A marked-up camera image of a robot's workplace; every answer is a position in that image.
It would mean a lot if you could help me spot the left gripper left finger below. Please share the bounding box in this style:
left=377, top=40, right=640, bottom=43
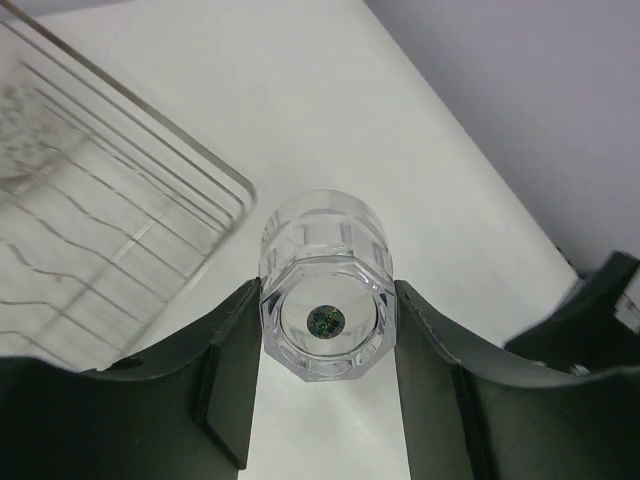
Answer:
left=1, top=280, right=261, bottom=479

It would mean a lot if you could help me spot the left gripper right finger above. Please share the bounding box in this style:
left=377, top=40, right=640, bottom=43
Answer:
left=395, top=280, right=639, bottom=479

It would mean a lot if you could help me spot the wire dish rack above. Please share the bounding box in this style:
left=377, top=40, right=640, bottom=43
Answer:
left=1, top=1, right=257, bottom=370

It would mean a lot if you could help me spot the white mug orange interior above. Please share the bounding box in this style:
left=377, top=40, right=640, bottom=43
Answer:
left=1, top=62, right=67, bottom=183

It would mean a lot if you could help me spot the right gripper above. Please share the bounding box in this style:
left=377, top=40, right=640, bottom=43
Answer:
left=504, top=251, right=639, bottom=373

